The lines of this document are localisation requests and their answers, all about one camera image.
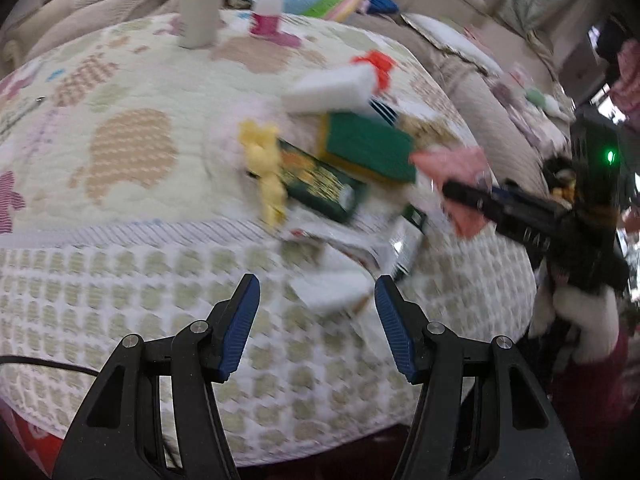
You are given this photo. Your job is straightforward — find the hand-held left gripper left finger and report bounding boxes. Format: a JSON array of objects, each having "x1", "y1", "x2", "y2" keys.
[{"x1": 52, "y1": 274, "x2": 261, "y2": 480}]

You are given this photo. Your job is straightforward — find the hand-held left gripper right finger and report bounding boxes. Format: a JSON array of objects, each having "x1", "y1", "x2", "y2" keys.
[{"x1": 375, "y1": 275, "x2": 581, "y2": 480}]

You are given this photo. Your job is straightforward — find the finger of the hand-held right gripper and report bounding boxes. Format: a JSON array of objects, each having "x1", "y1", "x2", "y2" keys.
[
  {"x1": 442, "y1": 180, "x2": 551, "y2": 251},
  {"x1": 492, "y1": 180, "x2": 571, "y2": 213}
]

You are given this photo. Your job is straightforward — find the pink wrapper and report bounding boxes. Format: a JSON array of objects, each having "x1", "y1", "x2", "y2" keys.
[{"x1": 410, "y1": 146, "x2": 493, "y2": 238}]

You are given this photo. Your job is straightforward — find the green and yellow sponge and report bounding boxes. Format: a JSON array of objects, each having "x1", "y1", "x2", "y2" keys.
[{"x1": 317, "y1": 112, "x2": 417, "y2": 184}]

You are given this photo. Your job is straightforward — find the green biscuit packet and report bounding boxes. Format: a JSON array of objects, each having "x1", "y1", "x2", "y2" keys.
[{"x1": 275, "y1": 139, "x2": 368, "y2": 225}]

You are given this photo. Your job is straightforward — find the person's right forearm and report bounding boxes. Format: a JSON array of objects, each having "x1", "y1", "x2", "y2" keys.
[{"x1": 529, "y1": 260, "x2": 622, "y2": 363}]

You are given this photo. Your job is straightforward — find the small green and white packet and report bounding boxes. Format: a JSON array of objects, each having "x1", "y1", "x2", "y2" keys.
[{"x1": 387, "y1": 204, "x2": 429, "y2": 281}]

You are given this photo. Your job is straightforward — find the green and white plush toy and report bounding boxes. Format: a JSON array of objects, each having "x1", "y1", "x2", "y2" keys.
[{"x1": 525, "y1": 88, "x2": 572, "y2": 122}]

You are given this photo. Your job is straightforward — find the beige quilted sofa cover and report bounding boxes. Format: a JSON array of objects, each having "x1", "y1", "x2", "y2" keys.
[{"x1": 350, "y1": 10, "x2": 576, "y2": 186}]

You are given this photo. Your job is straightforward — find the patterned quilted table cover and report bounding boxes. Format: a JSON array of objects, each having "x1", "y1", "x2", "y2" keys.
[{"x1": 0, "y1": 10, "x2": 538, "y2": 467}]

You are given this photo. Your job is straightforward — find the pink hanging clothes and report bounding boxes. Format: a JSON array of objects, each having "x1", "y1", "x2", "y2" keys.
[{"x1": 614, "y1": 39, "x2": 640, "y2": 127}]

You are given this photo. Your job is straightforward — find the person's dark red clothing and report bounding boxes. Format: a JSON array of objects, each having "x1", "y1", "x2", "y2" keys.
[{"x1": 549, "y1": 332, "x2": 632, "y2": 463}]

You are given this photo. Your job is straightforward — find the yellow crumpled plastic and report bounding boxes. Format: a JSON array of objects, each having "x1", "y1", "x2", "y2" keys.
[{"x1": 239, "y1": 120, "x2": 289, "y2": 227}]

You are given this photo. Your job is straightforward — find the white frilled cushion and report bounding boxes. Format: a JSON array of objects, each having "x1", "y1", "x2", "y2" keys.
[{"x1": 404, "y1": 12, "x2": 502, "y2": 72}]

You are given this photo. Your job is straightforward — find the red plastic bag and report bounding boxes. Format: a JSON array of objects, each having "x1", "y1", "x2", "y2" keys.
[{"x1": 352, "y1": 51, "x2": 397, "y2": 95}]

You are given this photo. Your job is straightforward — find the long white flat box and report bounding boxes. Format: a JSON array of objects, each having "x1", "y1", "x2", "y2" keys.
[{"x1": 282, "y1": 67, "x2": 377, "y2": 113}]

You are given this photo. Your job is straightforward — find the small bottle with pink label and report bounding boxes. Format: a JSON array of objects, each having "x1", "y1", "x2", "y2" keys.
[{"x1": 250, "y1": 0, "x2": 287, "y2": 37}]

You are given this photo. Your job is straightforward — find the white cylindrical bottle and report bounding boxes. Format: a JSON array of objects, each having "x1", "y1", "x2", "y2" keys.
[{"x1": 179, "y1": 0, "x2": 228, "y2": 50}]

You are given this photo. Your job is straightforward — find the beige tufted sofa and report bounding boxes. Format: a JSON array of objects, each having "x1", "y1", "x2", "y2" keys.
[{"x1": 0, "y1": 0, "x2": 581, "y2": 191}]

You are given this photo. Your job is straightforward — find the black cable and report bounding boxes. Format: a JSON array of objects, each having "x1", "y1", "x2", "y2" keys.
[{"x1": 0, "y1": 355, "x2": 102, "y2": 377}]

